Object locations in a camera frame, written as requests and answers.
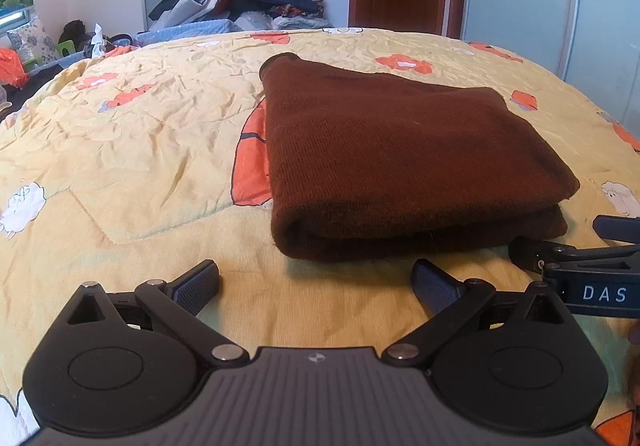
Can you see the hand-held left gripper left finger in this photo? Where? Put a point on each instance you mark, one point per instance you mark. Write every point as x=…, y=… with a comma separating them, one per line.
x=197, y=283

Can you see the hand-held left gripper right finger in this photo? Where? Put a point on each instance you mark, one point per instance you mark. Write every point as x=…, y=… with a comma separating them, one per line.
x=432, y=283

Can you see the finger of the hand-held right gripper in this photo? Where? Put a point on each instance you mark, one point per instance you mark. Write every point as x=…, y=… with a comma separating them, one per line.
x=617, y=228
x=530, y=253

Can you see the brown knit sweater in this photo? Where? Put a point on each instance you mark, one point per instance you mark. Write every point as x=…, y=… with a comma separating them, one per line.
x=400, y=151

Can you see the yellow printed quilt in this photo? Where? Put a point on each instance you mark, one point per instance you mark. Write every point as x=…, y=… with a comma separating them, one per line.
x=125, y=151

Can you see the white sliding wardrobe door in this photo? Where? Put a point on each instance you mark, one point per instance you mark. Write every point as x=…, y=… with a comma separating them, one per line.
x=525, y=1

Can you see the blue quilted blanket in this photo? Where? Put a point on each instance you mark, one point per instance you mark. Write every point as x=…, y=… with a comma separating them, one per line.
x=190, y=31

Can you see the dark cloth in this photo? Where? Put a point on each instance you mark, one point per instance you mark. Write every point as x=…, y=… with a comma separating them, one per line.
x=35, y=81

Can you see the white crumpled bag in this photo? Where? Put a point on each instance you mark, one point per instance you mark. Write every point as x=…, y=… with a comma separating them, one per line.
x=96, y=41

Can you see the green plastic stool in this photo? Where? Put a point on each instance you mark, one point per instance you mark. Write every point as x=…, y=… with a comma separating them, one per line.
x=65, y=47

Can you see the black bag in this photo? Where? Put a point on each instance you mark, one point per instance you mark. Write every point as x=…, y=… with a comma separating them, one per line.
x=72, y=31

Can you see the orange cloth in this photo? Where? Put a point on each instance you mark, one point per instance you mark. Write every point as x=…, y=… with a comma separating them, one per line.
x=11, y=66

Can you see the floral pillow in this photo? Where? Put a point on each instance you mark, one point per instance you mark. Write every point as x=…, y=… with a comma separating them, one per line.
x=35, y=38

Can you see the window frame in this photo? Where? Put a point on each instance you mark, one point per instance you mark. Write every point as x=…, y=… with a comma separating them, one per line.
x=12, y=18

